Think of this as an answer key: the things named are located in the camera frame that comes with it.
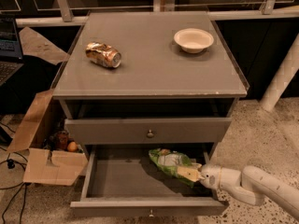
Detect open cardboard box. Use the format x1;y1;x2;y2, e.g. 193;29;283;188
7;26;89;187

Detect green rice chip bag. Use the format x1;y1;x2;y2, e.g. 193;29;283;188
149;148;202;188

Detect black laptop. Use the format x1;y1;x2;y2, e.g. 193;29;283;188
0;14;23;86

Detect black floor cables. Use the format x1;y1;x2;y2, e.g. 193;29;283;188
0;121;32;224

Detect white diagonal pole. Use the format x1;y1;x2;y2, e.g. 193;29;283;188
260;35;299;112

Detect grey open middle drawer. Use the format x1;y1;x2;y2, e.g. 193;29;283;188
71;145;228;217

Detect grey nightstand cabinet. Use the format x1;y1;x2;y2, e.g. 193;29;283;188
53;11;249;153

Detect orange fruit in box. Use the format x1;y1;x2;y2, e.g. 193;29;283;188
67;142;78;152

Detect crushed golden soda can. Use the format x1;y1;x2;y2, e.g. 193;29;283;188
85;42;121;68

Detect grey upper drawer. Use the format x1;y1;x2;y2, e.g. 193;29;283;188
64;118;232;145

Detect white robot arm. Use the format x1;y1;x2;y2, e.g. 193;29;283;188
184;164;299;220

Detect metal railing frame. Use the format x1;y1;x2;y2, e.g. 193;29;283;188
0;0;299;28

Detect dark red jar in box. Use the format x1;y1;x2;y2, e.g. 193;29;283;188
55;131;68;150

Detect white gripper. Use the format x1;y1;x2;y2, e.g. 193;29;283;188
187;164;221;189

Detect white paper bowl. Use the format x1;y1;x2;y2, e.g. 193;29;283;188
174;28;214;54

